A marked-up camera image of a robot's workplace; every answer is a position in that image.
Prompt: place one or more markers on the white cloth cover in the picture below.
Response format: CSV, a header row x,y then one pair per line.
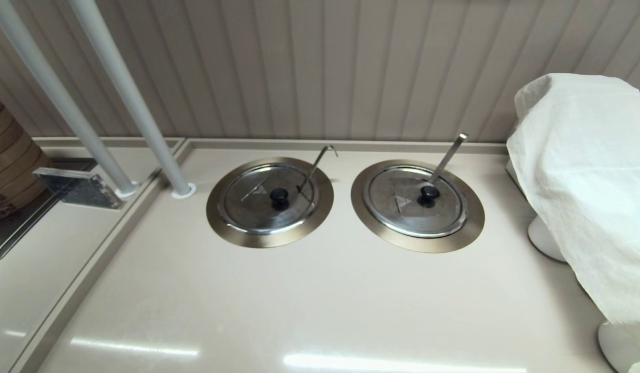
x,y
584,171

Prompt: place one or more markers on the thick white support pole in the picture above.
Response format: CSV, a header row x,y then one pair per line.
x,y
128,93

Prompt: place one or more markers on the bamboo steamer stack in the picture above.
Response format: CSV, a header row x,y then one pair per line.
x,y
9,155

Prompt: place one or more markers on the steel lid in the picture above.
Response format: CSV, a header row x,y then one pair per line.
x,y
397,212
247,207

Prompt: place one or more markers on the thin white support pole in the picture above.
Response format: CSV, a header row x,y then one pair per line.
x,y
50,83

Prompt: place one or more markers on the white pole base flange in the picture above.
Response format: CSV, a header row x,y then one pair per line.
x,y
184,191
127,190

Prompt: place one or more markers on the steel lid, flat-ladle pot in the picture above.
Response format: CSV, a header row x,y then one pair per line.
x,y
397,212

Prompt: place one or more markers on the white round appliance base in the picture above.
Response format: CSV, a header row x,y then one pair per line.
x,y
617,349
542,241

